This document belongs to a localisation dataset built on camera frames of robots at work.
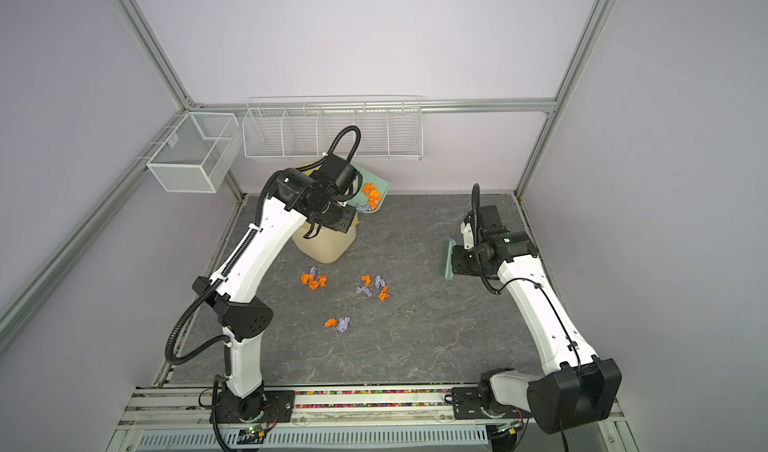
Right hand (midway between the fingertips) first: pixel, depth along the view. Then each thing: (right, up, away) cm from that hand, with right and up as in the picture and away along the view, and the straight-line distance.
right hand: (461, 265), depth 78 cm
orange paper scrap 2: (-27, -7, +18) cm, 33 cm away
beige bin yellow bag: (-38, +4, +13) cm, 40 cm away
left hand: (-31, +11, -3) cm, 33 cm away
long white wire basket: (-20, +40, +11) cm, 46 cm away
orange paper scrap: (-43, -9, +17) cm, 47 cm away
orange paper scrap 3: (-21, -11, +14) cm, 28 cm away
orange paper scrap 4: (-36, -18, +9) cm, 41 cm away
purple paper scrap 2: (-23, -8, +16) cm, 29 cm away
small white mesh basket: (-83, +34, +21) cm, 93 cm away
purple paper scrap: (-25, +15, +3) cm, 29 cm away
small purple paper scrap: (-45, -5, +21) cm, 50 cm away
